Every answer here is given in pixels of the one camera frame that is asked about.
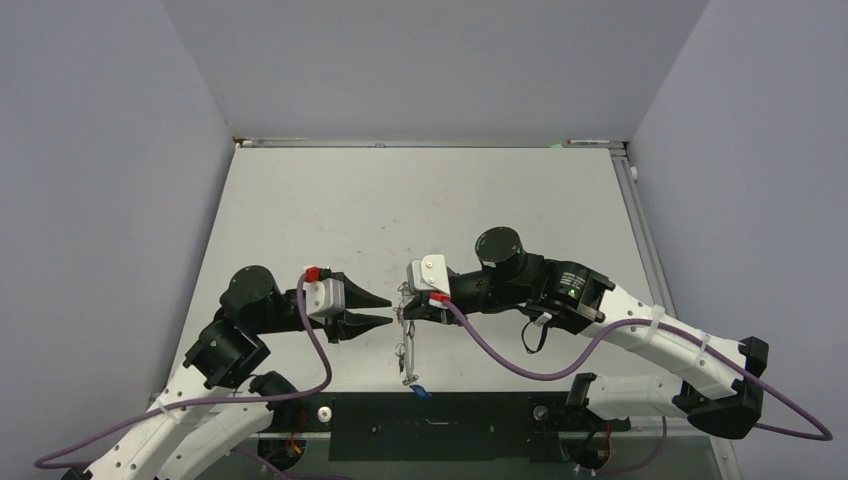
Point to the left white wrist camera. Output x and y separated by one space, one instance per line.
323 295

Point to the large grey keyring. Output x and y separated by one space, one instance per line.
404 350

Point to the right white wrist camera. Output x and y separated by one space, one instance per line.
429 278

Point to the aluminium rail back edge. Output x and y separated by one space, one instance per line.
467 143

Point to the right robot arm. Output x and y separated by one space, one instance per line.
711 382

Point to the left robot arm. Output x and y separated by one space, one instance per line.
215 399

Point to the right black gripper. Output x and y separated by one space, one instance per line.
418 305

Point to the blue key tag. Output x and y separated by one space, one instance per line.
420 391

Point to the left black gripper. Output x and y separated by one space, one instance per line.
347 322

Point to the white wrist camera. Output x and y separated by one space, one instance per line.
323 295
429 278

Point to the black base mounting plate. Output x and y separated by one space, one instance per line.
443 426

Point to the aluminium rail right side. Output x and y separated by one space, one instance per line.
656 290

